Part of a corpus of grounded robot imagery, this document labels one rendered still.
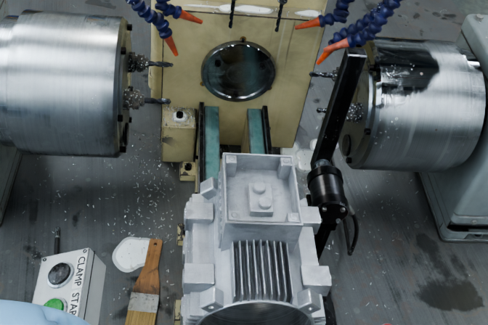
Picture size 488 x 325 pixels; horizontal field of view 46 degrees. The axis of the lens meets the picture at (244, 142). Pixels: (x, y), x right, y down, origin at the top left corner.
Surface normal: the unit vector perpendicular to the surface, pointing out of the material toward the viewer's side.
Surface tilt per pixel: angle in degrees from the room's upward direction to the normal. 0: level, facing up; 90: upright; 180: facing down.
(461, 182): 90
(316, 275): 0
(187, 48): 90
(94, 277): 67
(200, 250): 0
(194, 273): 0
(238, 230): 90
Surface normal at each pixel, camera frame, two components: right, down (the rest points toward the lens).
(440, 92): 0.13, -0.14
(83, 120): 0.08, 0.49
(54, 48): 0.13, -0.39
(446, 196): -0.99, -0.05
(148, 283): 0.12, -0.69
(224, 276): -0.48, -0.58
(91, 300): 0.96, -0.22
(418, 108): 0.11, 0.12
